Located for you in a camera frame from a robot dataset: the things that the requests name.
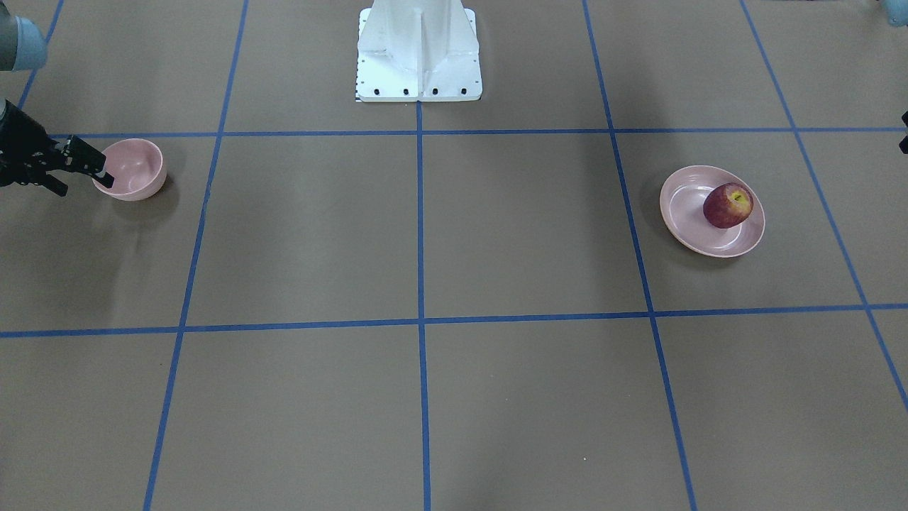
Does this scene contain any pink bowl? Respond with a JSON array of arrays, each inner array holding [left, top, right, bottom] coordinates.
[[93, 138, 167, 202]]

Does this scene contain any brown paper table cover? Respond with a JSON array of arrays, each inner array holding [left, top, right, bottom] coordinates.
[[2, 1, 906, 510]]

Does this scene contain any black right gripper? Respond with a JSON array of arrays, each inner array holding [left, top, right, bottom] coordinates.
[[1, 99, 116, 197]]

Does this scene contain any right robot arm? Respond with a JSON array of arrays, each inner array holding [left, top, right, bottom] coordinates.
[[1, 6, 116, 197]]

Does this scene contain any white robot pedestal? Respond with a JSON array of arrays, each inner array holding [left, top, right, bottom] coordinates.
[[355, 1, 483, 103]]

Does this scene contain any red apple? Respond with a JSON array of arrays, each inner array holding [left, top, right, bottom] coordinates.
[[702, 183, 753, 229]]

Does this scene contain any pink plate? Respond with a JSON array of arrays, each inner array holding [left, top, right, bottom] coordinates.
[[660, 165, 765, 258]]

